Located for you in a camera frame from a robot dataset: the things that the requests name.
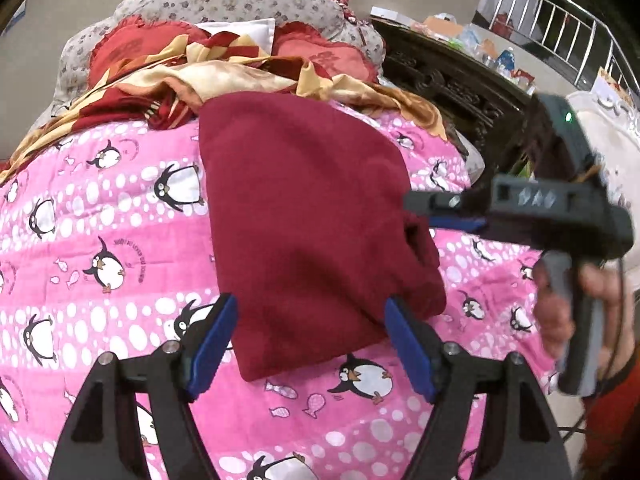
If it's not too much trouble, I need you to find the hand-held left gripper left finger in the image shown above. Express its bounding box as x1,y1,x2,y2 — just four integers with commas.
47,293,238,480

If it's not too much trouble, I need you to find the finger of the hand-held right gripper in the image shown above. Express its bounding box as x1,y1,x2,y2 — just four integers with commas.
404,190,494,234

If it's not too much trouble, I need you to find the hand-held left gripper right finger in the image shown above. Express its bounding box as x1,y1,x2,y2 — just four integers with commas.
384,297,571,480

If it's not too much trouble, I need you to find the maroon fleece garment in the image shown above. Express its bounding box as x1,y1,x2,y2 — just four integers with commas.
198,92,447,382

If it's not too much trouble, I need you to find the person's right forearm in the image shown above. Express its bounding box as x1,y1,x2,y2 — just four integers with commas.
585,355,640,480

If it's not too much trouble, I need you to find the person's right hand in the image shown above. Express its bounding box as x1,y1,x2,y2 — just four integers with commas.
531,259,640,377

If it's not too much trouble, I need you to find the white patterned cloth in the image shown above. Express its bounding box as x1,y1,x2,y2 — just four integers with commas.
570,90,640,201

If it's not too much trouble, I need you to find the pink penguin print quilt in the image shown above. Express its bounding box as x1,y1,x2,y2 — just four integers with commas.
0,100,566,480

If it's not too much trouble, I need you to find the dark carved wooden headboard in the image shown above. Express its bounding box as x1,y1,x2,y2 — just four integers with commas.
370,15,538,196

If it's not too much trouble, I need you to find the metal railing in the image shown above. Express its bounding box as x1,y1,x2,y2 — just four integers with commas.
492,0,640,106

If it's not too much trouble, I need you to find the red fringed ornament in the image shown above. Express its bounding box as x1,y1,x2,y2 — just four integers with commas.
326,0,373,28

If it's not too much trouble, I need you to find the red gold satin blanket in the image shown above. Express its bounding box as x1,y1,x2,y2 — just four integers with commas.
0,30,448,186

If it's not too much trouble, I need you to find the white pillow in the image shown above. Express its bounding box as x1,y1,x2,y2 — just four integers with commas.
195,17,277,56

